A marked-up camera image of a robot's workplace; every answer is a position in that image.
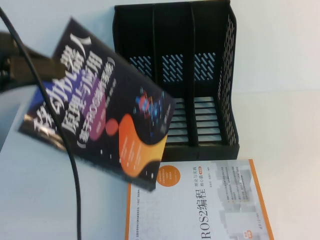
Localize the black cover robot book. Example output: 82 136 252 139
16 16 176 193

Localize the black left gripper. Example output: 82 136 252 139
0 31 64 86

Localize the white orange ROS2 book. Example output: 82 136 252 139
124 158 275 240

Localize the black perforated book stand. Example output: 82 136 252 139
113 0 241 164

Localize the black cable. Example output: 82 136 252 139
0 6 83 240

